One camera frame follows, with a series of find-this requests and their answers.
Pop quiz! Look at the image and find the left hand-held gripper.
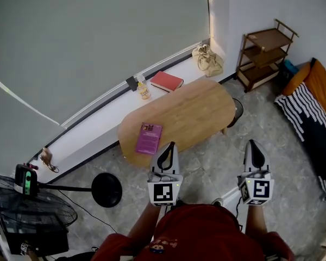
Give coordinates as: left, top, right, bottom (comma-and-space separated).
147, 141, 184, 207

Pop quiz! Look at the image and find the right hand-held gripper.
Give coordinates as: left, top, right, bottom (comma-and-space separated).
237, 139, 275, 206

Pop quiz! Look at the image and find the person's left forearm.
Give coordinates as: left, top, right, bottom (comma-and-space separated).
127, 201, 164, 239

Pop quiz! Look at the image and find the person's right forearm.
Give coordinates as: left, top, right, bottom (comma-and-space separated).
245, 203, 269, 235

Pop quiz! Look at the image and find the wooden coffee table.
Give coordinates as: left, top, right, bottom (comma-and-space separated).
117, 79, 237, 169

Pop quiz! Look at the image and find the pink book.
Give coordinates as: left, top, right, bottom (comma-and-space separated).
135, 122, 164, 156

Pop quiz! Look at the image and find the black standing fan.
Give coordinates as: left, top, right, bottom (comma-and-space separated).
0, 163, 123, 235

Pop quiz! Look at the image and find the black white fringed blanket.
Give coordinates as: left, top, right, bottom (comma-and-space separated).
274, 82, 326, 201

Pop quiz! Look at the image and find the yellow drink bottle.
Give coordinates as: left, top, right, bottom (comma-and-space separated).
135, 73, 152, 100

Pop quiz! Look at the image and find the red book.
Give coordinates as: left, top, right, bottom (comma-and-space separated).
149, 71, 185, 93

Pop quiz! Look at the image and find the small black box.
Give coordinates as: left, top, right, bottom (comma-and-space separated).
125, 76, 139, 92

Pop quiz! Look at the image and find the small blue waste bin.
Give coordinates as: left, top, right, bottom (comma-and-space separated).
282, 59, 300, 77

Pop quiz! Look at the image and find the brown wooden shelf rack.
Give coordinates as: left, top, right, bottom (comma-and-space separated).
235, 18, 299, 93

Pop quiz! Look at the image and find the beige cloth bag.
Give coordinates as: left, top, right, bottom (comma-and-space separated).
191, 44, 224, 78

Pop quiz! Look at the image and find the small brown toy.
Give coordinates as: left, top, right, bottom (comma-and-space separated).
40, 147, 60, 173

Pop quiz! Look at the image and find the black glass display cabinet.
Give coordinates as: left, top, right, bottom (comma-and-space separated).
0, 208, 70, 255

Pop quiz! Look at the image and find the black wire waste bin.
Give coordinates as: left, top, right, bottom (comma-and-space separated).
227, 98, 245, 128

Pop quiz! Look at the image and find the black fan cable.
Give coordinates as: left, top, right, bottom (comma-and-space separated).
58, 189, 117, 234

